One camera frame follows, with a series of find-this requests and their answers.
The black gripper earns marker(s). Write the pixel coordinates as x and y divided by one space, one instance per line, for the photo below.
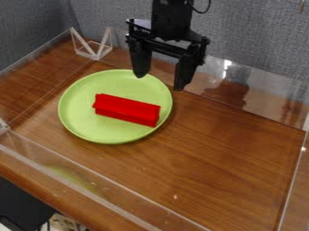
167 34

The red rectangular block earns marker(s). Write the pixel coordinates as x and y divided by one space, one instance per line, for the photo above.
125 109

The light green plate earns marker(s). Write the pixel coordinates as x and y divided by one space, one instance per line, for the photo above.
117 82

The white power strip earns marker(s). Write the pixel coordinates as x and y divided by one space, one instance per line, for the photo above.
61 223

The clear acrylic enclosure wall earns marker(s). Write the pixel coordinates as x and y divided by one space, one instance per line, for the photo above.
222 168

